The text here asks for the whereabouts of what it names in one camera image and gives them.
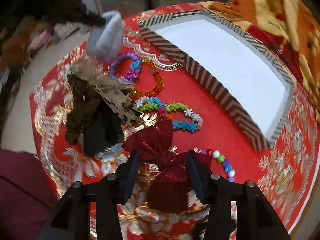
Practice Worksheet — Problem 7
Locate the purple bead bracelet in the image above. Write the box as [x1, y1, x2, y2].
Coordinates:
[108, 52, 142, 82]

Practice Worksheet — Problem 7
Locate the orange amber bead bracelet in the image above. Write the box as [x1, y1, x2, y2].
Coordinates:
[128, 57, 165, 102]

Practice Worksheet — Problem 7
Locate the light blue fuzzy scrunchie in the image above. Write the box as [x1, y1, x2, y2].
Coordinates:
[86, 10, 125, 62]

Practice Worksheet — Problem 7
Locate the large round multicolour bead bracelet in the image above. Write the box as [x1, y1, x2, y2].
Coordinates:
[194, 147, 236, 183]

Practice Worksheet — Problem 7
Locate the red gold floral tablecloth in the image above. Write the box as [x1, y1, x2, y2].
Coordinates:
[29, 3, 319, 239]

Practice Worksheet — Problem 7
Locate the person's left hand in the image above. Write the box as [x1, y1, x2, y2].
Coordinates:
[1, 17, 49, 71]

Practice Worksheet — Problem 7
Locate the orange red patterned blanket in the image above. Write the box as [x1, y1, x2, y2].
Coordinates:
[200, 0, 319, 117]

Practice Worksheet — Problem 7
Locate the black fabric headband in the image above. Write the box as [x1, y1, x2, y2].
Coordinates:
[83, 102, 124, 157]

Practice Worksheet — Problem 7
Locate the striped tray white inside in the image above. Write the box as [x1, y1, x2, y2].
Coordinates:
[139, 10, 295, 151]

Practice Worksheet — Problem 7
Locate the leopard print ribbon bow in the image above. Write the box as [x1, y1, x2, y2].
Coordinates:
[70, 56, 143, 126]

